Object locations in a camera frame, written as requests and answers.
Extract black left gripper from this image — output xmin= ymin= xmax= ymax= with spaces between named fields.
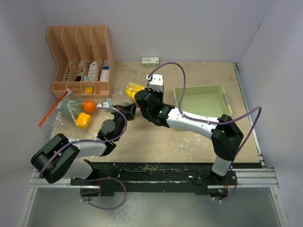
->
xmin=110 ymin=102 xmax=137 ymax=141

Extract yellow banana bunch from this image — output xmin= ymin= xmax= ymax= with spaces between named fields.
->
xmin=126 ymin=82 xmax=145 ymax=103

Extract clear zip bag orange zipper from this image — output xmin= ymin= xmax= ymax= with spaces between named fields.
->
xmin=39 ymin=89 xmax=97 ymax=138

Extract green netted melon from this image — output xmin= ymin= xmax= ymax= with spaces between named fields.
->
xmin=60 ymin=99 xmax=82 ymax=120

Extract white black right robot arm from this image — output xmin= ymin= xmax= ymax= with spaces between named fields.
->
xmin=134 ymin=88 xmax=243 ymax=185

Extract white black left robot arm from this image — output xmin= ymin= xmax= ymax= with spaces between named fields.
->
xmin=30 ymin=104 xmax=137 ymax=185

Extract small white green box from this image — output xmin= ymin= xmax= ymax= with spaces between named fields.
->
xmin=142 ymin=57 xmax=160 ymax=67

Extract white blue bottle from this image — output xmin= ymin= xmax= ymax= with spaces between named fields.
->
xmin=99 ymin=59 xmax=110 ymax=82

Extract yellow block in organizer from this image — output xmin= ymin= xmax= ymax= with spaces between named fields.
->
xmin=85 ymin=87 xmax=94 ymax=94

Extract white ribbed item in organizer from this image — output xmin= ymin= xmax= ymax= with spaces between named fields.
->
xmin=83 ymin=61 xmax=97 ymax=82

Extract pale green perforated basket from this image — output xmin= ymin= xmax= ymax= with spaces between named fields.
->
xmin=173 ymin=85 xmax=232 ymax=117

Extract peach plastic desk organizer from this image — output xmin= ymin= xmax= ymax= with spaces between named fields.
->
xmin=46 ymin=25 xmax=115 ymax=98

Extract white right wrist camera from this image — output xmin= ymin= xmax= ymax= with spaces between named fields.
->
xmin=146 ymin=74 xmax=164 ymax=92

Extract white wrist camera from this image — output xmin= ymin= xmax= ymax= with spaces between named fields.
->
xmin=101 ymin=98 xmax=114 ymax=108
xmin=146 ymin=74 xmax=164 ymax=92

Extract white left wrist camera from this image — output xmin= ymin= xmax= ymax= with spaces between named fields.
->
xmin=101 ymin=98 xmax=114 ymax=108

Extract black front mounting rail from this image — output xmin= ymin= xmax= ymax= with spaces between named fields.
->
xmin=71 ymin=161 xmax=237 ymax=197

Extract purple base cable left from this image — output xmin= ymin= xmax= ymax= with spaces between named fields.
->
xmin=80 ymin=177 xmax=128 ymax=211

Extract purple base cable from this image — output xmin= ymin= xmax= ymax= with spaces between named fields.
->
xmin=209 ymin=170 xmax=239 ymax=203
xmin=80 ymin=177 xmax=128 ymax=211

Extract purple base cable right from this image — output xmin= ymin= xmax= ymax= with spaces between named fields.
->
xmin=209 ymin=170 xmax=239 ymax=203

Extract aluminium frame rail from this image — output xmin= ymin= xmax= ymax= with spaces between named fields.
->
xmin=28 ymin=61 xmax=285 ymax=227

